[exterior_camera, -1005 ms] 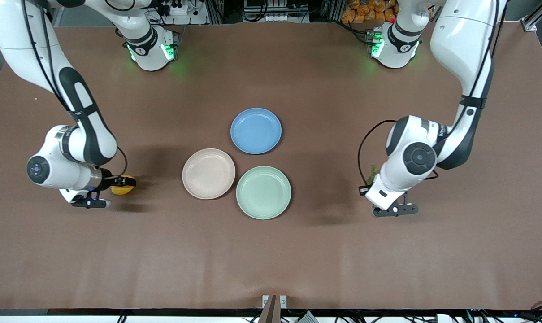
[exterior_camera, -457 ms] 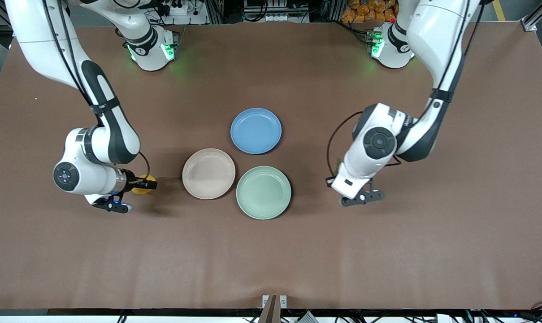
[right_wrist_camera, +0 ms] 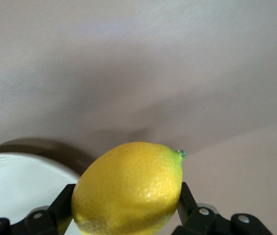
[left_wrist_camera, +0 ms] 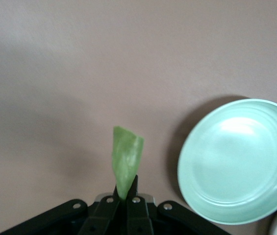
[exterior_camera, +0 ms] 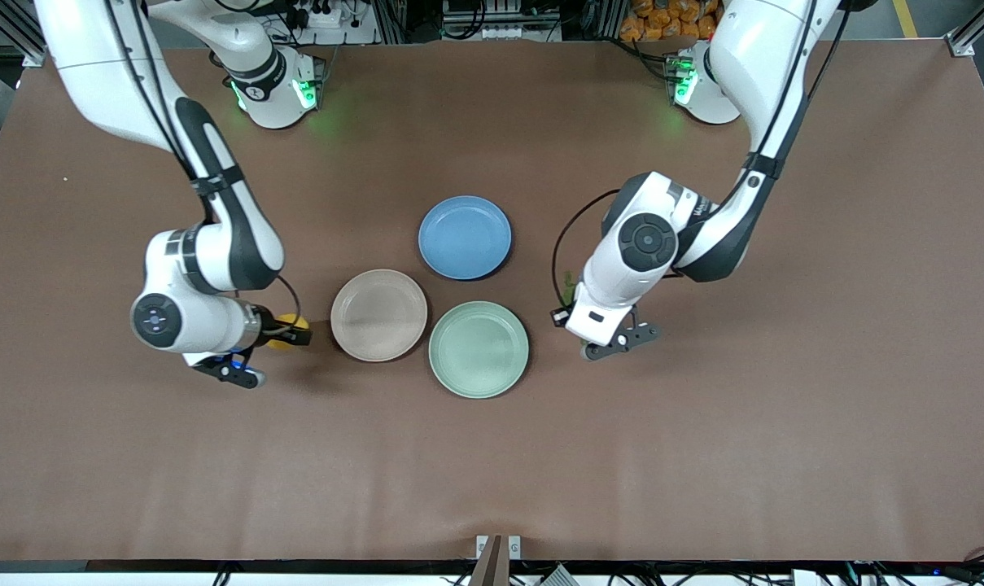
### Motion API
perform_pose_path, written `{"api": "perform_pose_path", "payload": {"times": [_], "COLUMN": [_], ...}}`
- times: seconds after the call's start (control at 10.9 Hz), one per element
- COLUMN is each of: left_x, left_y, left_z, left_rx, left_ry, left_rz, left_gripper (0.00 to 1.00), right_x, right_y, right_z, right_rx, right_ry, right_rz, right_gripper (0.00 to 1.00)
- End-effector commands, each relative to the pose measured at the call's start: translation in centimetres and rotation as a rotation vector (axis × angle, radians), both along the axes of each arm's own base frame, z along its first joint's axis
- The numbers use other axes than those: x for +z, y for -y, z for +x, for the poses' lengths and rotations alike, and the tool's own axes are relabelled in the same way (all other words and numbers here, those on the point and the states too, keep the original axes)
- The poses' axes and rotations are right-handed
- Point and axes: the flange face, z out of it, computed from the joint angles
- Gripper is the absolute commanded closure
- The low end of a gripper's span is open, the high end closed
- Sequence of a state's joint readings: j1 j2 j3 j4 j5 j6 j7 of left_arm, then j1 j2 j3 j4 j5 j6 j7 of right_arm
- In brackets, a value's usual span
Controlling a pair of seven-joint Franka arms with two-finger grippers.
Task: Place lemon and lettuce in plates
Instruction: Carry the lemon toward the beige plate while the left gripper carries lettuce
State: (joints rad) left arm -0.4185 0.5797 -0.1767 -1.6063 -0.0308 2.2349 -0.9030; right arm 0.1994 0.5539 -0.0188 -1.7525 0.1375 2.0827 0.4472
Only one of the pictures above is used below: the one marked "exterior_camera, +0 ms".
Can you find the white power strip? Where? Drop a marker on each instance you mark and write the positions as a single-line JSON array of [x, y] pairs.
[[329, 16]]

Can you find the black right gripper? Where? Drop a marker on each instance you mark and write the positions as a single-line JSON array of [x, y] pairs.
[[273, 329]]

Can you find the blue round plate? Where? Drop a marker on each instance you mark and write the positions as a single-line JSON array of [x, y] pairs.
[[465, 238]]

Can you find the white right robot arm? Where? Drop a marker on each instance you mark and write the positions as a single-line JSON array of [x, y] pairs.
[[190, 321]]

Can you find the yellow lemon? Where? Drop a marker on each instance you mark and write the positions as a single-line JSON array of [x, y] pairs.
[[290, 320]]

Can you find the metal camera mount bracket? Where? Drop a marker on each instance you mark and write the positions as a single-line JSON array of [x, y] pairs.
[[498, 547]]

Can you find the green lettuce leaf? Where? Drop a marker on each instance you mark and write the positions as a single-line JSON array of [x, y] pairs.
[[570, 286]]

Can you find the pink round plate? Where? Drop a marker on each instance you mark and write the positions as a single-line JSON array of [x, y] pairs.
[[378, 316]]

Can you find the orange packets pile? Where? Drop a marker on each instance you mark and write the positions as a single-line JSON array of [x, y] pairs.
[[662, 20]]

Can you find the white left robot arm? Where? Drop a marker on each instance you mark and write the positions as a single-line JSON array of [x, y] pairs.
[[752, 49]]

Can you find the aluminium frame profile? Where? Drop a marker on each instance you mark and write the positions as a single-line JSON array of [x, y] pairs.
[[3, 24], [962, 47]]

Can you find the green round plate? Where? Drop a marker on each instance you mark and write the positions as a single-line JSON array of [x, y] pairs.
[[478, 350]]

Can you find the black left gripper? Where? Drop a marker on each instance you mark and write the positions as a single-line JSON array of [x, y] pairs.
[[561, 322]]

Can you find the white ribbed device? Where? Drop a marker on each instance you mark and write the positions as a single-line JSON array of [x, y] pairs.
[[558, 576]]

